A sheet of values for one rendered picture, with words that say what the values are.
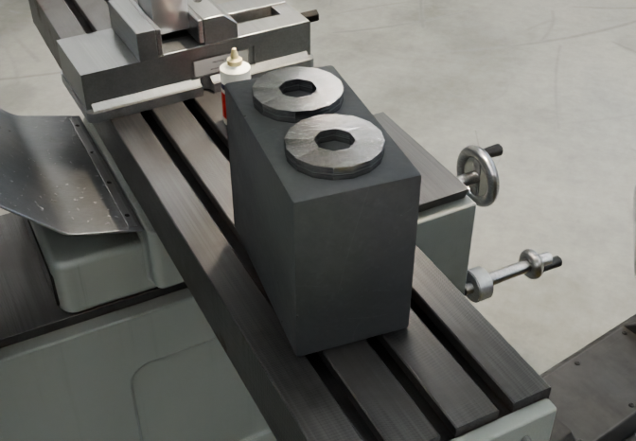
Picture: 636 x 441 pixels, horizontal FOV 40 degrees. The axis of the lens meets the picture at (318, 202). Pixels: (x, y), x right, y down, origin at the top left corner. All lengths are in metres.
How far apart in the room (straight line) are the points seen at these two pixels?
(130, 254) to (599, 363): 0.71
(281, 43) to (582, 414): 0.68
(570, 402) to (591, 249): 1.28
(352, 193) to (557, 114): 2.45
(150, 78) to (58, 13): 0.36
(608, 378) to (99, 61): 0.86
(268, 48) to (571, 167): 1.75
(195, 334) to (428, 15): 2.69
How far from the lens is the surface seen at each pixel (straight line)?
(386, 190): 0.76
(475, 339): 0.88
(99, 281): 1.20
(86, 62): 1.24
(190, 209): 1.04
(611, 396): 1.36
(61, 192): 1.20
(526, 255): 1.63
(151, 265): 1.18
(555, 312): 2.34
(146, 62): 1.23
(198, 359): 1.35
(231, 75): 1.14
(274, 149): 0.79
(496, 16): 3.84
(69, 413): 1.33
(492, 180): 1.59
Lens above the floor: 1.57
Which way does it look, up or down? 37 degrees down
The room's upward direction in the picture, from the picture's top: straight up
